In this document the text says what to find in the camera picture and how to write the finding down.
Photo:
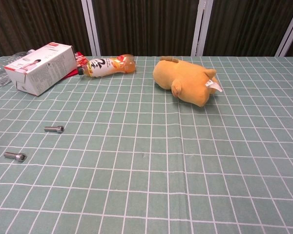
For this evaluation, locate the white red printed carton box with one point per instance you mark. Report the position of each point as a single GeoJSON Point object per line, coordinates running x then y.
{"type": "Point", "coordinates": [42, 69]}

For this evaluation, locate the red snack packet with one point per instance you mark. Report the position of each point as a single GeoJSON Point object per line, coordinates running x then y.
{"type": "Point", "coordinates": [78, 64]}

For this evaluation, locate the white partition frame post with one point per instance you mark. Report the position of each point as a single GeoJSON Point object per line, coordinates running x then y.
{"type": "Point", "coordinates": [200, 26]}
{"type": "Point", "coordinates": [91, 26]}
{"type": "Point", "coordinates": [289, 31]}

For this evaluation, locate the green checked tablecloth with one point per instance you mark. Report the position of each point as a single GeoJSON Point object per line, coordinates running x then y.
{"type": "Point", "coordinates": [146, 151]}

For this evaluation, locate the orange drink plastic bottle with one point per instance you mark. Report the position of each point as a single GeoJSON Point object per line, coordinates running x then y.
{"type": "Point", "coordinates": [107, 65]}

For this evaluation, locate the orange plush toy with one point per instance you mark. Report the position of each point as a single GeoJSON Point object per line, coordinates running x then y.
{"type": "Point", "coordinates": [185, 78]}

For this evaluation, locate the metal bolt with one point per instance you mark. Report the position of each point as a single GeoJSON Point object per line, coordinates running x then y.
{"type": "Point", "coordinates": [54, 129]}
{"type": "Point", "coordinates": [14, 155]}

